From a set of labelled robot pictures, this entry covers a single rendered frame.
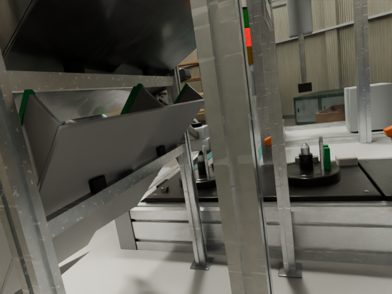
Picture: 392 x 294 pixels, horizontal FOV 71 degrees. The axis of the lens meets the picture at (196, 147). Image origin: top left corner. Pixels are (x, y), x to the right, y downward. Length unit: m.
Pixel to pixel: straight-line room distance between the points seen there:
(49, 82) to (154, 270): 0.45
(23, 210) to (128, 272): 0.42
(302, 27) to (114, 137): 1.48
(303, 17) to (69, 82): 1.49
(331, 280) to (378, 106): 1.31
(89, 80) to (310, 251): 0.48
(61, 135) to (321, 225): 0.47
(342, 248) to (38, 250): 0.49
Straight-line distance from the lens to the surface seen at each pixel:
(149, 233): 0.66
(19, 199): 0.24
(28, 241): 0.25
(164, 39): 0.38
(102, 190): 0.30
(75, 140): 0.23
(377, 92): 1.75
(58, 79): 0.28
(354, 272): 0.58
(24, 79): 0.26
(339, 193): 0.60
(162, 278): 0.59
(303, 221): 0.56
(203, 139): 0.69
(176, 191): 0.69
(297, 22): 1.67
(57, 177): 0.26
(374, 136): 1.55
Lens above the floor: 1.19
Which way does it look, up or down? 10 degrees down
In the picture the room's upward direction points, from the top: 9 degrees counter-clockwise
